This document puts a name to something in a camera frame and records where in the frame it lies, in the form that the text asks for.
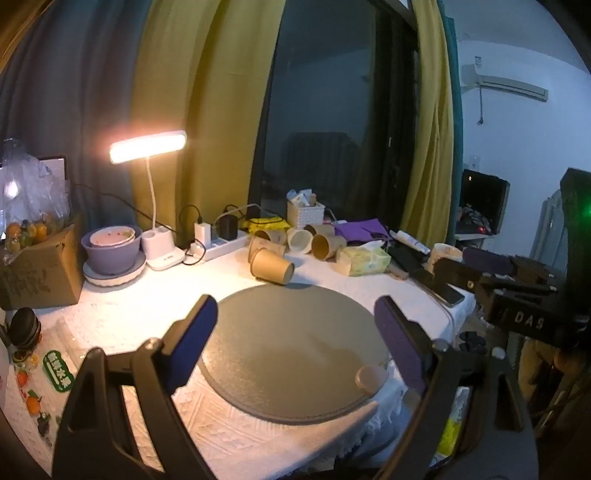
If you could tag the clear plastic bag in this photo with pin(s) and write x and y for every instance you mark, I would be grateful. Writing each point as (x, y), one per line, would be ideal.
(32, 194)

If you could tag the green tissue pack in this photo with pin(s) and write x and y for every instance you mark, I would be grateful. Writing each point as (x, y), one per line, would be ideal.
(364, 261)

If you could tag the brown paper cup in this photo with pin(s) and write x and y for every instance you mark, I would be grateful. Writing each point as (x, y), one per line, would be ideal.
(272, 267)

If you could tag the black wallet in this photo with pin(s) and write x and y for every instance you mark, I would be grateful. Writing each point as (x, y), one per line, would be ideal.
(406, 257)

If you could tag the wide yellow curtain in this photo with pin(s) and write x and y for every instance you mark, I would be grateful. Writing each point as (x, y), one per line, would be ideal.
(207, 92)

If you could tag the small beige round cap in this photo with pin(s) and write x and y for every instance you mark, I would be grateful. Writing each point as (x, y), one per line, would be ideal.
(371, 378)

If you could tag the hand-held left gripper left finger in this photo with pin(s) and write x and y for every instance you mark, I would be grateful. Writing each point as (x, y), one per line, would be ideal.
(194, 342)

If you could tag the dark window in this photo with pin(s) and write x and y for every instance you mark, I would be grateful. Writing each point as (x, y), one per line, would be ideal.
(337, 115)

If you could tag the black round case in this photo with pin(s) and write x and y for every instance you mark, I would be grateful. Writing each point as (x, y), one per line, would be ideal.
(25, 328)

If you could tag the white air conditioner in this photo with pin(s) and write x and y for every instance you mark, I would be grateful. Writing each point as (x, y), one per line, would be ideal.
(503, 83)

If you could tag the yellow packet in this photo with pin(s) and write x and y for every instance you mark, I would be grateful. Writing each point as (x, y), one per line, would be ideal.
(265, 225)

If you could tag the white charger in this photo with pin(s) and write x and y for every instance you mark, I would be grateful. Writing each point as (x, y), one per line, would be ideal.
(202, 233)

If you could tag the narrow yellow curtain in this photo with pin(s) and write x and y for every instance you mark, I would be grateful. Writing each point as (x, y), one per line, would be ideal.
(431, 115)

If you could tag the cardboard box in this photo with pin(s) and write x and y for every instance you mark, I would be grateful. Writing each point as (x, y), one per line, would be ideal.
(41, 277)

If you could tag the white power strip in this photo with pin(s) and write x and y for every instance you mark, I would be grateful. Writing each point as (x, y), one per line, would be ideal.
(221, 245)

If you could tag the pink bowl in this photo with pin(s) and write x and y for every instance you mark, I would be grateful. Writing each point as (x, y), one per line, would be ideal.
(113, 237)

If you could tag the white plate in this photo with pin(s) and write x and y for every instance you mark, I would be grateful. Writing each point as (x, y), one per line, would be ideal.
(134, 272)

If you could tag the grey blue curtain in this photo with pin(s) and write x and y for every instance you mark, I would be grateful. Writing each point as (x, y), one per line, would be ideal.
(69, 92)

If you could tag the purple cloth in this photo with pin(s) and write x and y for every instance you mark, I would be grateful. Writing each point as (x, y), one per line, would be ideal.
(360, 229)

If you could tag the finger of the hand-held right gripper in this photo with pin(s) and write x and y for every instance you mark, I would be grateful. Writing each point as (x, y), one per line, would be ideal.
(455, 273)
(487, 261)

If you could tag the white woven basket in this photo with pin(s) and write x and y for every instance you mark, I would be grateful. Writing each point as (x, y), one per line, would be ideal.
(305, 214)

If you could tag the cream patterned cup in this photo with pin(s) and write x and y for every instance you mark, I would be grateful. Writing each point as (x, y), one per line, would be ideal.
(442, 254)

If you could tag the black charger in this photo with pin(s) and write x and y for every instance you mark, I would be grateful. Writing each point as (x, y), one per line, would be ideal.
(227, 228)

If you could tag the cluster of paper cups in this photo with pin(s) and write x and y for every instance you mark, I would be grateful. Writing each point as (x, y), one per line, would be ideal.
(323, 245)

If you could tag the black smartphone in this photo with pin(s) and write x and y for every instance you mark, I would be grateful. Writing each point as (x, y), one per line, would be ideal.
(438, 290)

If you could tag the round grey mat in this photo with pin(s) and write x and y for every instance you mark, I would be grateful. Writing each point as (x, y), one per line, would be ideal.
(291, 350)

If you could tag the white tube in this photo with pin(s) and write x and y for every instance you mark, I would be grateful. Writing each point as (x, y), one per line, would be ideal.
(413, 241)

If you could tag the white desk lamp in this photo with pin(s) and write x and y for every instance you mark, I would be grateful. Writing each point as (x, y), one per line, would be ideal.
(159, 249)

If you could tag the purple bowl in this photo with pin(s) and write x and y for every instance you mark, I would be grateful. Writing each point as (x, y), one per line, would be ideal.
(113, 258)

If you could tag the green label sticker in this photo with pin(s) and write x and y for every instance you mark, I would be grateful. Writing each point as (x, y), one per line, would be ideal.
(57, 370)

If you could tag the teal curtain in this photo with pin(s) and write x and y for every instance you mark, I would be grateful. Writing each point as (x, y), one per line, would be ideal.
(455, 115)

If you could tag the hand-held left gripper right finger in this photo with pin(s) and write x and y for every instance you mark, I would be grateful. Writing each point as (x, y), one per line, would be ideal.
(400, 342)

